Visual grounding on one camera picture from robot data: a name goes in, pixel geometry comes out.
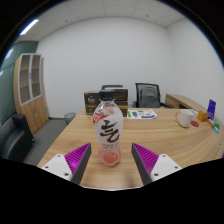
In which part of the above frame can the ceiling light panel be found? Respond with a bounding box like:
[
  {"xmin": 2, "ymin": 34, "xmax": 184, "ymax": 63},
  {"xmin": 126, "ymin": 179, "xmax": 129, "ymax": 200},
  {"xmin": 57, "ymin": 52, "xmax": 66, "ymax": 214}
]
[
  {"xmin": 18, "ymin": 18, "xmax": 40, "ymax": 37},
  {"xmin": 3, "ymin": 47, "xmax": 15, "ymax": 61}
]

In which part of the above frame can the black leather armchair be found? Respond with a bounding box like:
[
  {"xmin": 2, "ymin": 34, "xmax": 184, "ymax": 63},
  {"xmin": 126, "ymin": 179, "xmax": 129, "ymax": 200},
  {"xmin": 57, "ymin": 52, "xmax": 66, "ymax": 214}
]
[{"xmin": 0, "ymin": 113, "xmax": 36, "ymax": 163}]

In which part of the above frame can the grey waste bin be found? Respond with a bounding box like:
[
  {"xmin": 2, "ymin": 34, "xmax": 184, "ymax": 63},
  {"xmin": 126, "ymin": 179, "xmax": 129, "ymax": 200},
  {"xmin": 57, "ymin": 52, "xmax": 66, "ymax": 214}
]
[{"xmin": 63, "ymin": 111, "xmax": 77, "ymax": 125}]

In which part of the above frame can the tan cardboard box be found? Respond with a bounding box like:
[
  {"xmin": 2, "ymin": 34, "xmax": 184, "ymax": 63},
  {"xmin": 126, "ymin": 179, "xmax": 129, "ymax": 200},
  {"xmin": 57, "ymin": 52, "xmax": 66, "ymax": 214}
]
[{"xmin": 116, "ymin": 99, "xmax": 130, "ymax": 118}]

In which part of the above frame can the white printed leaflet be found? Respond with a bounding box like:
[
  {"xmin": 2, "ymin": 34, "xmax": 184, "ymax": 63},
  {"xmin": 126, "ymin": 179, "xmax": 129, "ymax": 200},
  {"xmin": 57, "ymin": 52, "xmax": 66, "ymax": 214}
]
[{"xmin": 126, "ymin": 109, "xmax": 158, "ymax": 120}]

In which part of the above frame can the wooden side desk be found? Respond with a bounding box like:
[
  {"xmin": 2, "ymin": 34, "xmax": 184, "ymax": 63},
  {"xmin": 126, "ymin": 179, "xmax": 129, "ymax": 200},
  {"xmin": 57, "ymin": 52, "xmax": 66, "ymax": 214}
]
[{"xmin": 164, "ymin": 93, "xmax": 208, "ymax": 113}]

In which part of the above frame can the white ceramic mug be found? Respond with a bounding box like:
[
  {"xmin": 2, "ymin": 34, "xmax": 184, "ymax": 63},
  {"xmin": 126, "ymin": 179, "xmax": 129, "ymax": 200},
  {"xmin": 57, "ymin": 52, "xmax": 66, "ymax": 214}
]
[{"xmin": 175, "ymin": 109, "xmax": 195, "ymax": 129}]

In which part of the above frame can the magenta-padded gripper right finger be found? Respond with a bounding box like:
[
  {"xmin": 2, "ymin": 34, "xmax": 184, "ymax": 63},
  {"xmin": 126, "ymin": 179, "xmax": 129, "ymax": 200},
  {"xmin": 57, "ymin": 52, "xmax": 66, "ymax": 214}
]
[{"xmin": 131, "ymin": 142, "xmax": 184, "ymax": 186}]

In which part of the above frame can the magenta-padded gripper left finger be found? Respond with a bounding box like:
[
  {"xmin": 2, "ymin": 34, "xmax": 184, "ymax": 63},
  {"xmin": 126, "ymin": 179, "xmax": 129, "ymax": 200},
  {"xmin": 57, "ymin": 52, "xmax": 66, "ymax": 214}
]
[{"xmin": 41, "ymin": 142, "xmax": 92, "ymax": 185}]

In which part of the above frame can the pink drink bottle black cap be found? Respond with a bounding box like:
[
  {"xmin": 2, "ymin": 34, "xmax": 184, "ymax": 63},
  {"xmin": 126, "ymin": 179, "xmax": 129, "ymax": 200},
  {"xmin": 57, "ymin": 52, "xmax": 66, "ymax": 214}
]
[{"xmin": 92, "ymin": 89, "xmax": 125, "ymax": 167}]

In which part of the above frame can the grey mesh office chair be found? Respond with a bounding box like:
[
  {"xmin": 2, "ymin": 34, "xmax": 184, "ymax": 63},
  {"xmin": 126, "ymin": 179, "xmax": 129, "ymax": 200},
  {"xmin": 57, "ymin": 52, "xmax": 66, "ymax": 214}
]
[{"xmin": 132, "ymin": 82, "xmax": 168, "ymax": 109}]

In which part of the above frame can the purple standing sign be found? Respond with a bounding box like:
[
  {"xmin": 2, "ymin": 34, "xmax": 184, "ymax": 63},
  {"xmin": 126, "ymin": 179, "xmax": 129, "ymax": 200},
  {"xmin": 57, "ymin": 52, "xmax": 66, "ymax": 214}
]
[{"xmin": 206, "ymin": 98, "xmax": 217, "ymax": 121}]

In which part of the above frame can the wooden glass-door shelf cabinet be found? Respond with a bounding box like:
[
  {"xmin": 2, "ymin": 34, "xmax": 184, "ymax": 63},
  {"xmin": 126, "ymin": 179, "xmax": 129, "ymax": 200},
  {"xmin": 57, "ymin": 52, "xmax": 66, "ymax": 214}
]
[{"xmin": 13, "ymin": 53, "xmax": 50, "ymax": 135}]

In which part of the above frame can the small dark brown box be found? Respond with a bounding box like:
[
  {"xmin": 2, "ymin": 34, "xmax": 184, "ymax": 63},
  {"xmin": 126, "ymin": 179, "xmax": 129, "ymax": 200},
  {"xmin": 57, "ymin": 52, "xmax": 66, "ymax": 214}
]
[{"xmin": 83, "ymin": 91, "xmax": 101, "ymax": 116}]

